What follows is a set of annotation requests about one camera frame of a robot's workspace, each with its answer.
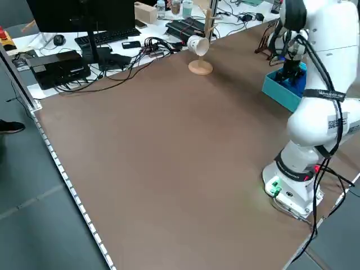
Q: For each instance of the black box computer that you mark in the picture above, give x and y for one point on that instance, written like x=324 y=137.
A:
x=56 y=67

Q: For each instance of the dark wooden dish rack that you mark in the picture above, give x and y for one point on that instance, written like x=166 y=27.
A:
x=263 y=49

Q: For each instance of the dark can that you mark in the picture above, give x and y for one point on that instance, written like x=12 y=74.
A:
x=276 y=6

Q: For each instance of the black computer monitor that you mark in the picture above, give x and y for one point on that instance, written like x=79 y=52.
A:
x=84 y=14

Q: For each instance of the cyan plastic box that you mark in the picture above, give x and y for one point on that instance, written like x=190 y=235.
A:
x=278 y=94

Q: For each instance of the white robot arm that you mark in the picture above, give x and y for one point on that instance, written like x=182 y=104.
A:
x=309 y=126

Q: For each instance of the black adapter with red light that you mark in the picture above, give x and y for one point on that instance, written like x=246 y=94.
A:
x=180 y=44

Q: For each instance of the wooden stick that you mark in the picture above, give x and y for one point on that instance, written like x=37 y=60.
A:
x=28 y=26

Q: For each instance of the dark smartphone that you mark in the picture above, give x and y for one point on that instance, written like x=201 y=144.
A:
x=141 y=23

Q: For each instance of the black smartphone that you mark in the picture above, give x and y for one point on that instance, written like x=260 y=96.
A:
x=131 y=44

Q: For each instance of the finned power supply unit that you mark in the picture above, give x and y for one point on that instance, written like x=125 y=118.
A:
x=182 y=28

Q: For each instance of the pale teal cup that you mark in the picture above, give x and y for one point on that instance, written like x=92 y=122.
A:
x=187 y=8

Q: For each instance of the black computer mouse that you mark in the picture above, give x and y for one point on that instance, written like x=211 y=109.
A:
x=59 y=40

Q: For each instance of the clear plastic bottle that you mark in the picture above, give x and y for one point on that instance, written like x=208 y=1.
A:
x=161 y=9

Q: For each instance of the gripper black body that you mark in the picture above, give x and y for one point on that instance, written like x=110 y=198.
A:
x=291 y=67

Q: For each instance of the black plug adapter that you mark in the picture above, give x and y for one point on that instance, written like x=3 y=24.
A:
x=245 y=18
x=259 y=17

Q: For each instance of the aluminium frame post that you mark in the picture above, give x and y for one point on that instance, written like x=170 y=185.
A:
x=28 y=98
x=214 y=5

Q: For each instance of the red emergency stop button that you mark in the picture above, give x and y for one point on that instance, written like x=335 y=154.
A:
x=3 y=33

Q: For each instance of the wooden mug stand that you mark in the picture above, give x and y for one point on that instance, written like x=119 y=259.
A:
x=200 y=69

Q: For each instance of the person's shoe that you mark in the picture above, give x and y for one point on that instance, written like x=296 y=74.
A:
x=11 y=126

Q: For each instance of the black keyboard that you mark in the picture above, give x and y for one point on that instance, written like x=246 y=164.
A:
x=112 y=35

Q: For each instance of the drinking glass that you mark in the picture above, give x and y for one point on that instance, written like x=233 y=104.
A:
x=176 y=8

